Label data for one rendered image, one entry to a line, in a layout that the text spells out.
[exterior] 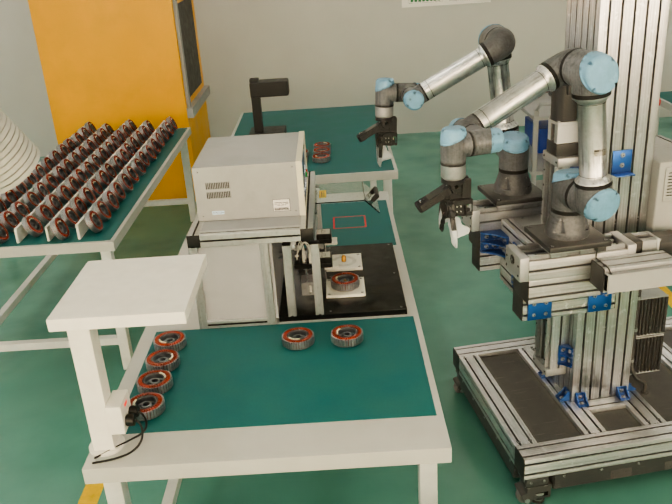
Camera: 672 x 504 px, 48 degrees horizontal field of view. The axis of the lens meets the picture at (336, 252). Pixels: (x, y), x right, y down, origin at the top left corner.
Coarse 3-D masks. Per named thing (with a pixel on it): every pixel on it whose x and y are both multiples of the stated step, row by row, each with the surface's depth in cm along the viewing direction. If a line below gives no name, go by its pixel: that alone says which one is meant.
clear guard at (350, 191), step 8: (320, 184) 321; (328, 184) 320; (336, 184) 320; (344, 184) 319; (352, 184) 318; (360, 184) 318; (328, 192) 311; (336, 192) 310; (344, 192) 309; (352, 192) 309; (360, 192) 308; (368, 192) 314; (320, 200) 302; (328, 200) 301; (336, 200) 301; (344, 200) 300; (352, 200) 300; (360, 200) 299; (368, 200) 303; (376, 200) 313; (376, 208) 302
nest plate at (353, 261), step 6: (336, 258) 318; (348, 258) 318; (354, 258) 317; (360, 258) 317; (342, 264) 312; (348, 264) 312; (354, 264) 311; (360, 264) 311; (330, 270) 309; (336, 270) 309; (342, 270) 309; (348, 270) 309
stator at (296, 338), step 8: (296, 328) 263; (304, 328) 263; (288, 336) 259; (296, 336) 261; (304, 336) 262; (312, 336) 258; (288, 344) 256; (296, 344) 255; (304, 344) 256; (312, 344) 258
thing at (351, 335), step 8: (336, 328) 261; (344, 328) 262; (352, 328) 262; (360, 328) 260; (336, 336) 256; (344, 336) 258; (352, 336) 256; (360, 336) 256; (336, 344) 256; (344, 344) 255; (352, 344) 255
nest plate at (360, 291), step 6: (330, 282) 297; (360, 282) 295; (330, 288) 292; (360, 288) 290; (330, 294) 287; (336, 294) 287; (342, 294) 286; (348, 294) 286; (354, 294) 286; (360, 294) 286
